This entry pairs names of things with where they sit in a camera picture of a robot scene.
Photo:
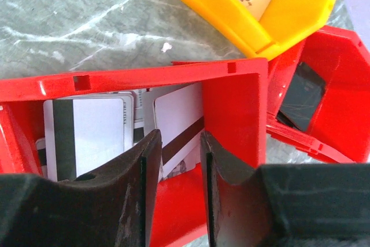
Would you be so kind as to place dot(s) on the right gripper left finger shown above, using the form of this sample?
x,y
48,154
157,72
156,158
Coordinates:
x,y
112,205

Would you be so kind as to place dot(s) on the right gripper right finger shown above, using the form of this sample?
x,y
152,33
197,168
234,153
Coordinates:
x,y
281,204

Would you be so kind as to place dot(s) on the white cards in red bin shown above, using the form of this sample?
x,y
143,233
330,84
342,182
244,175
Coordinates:
x,y
85,131

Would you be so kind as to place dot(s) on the red bin with cards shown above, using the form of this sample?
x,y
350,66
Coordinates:
x,y
234,97

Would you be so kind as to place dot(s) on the red bin with dark item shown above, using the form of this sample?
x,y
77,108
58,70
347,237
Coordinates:
x,y
339,129

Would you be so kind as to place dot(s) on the dark item in red bin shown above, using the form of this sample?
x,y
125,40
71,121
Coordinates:
x,y
302,98

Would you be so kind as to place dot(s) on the yellow plastic bin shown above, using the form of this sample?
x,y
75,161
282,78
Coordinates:
x,y
264,28

